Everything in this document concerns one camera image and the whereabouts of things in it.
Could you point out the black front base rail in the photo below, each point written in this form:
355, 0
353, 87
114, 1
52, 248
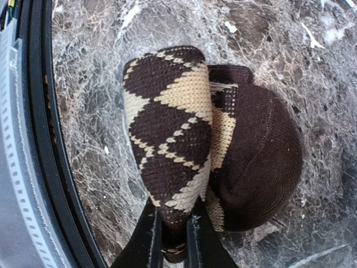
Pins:
55, 173

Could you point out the white slotted cable duct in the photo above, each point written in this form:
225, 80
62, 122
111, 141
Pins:
17, 152

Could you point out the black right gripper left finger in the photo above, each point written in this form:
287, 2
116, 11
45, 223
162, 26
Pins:
144, 248

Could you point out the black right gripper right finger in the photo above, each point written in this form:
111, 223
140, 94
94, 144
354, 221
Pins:
204, 248

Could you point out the brown argyle sock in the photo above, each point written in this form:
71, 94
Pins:
208, 132

